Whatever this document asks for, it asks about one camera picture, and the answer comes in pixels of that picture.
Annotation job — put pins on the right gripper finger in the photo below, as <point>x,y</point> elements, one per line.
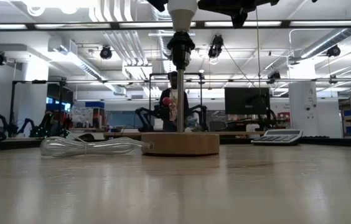
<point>231,7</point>
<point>158,3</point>

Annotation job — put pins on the white globe lightbulb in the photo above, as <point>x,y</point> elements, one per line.
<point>182,14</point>

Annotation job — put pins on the wooden base table lamp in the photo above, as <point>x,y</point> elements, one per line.
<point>180,144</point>

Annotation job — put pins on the black computer monitor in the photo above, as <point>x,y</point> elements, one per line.
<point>247,101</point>

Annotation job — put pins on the person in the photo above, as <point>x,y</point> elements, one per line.
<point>167,112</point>

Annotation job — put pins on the grey desk calculator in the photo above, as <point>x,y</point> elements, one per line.
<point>276,138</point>

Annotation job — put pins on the black aluminium frame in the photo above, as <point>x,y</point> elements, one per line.
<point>285,24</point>

